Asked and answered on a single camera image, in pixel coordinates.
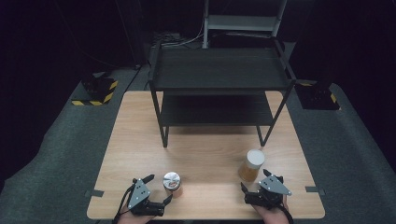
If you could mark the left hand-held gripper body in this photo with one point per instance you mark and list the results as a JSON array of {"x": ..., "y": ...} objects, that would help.
[{"x": 139, "y": 193}]

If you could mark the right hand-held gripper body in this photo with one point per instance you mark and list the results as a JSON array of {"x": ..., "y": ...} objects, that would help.
[{"x": 274, "y": 186}]

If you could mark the white lid glass jar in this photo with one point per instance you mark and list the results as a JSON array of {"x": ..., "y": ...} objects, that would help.
[{"x": 252, "y": 165}]

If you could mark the silver lid glass jar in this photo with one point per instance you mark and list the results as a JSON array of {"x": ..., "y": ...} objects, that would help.
[{"x": 172, "y": 183}]

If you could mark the black two-tier shelf rack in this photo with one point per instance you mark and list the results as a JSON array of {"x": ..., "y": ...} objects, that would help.
[{"x": 218, "y": 68}]

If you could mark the person's left hand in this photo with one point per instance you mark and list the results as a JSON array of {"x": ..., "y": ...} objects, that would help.
[{"x": 132, "y": 219}]

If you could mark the person's right hand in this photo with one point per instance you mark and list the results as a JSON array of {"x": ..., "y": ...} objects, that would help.
[{"x": 271, "y": 215}]

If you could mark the grey tape strip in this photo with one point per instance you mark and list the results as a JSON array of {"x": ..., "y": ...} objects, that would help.
[
  {"x": 94, "y": 193},
  {"x": 315, "y": 190}
]

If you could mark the black base with striped tape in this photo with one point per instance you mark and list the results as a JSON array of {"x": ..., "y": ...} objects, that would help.
[
  {"x": 98, "y": 90},
  {"x": 317, "y": 96}
]

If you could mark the grey metal stand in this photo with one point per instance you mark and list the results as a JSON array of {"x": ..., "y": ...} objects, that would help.
[{"x": 241, "y": 22}]

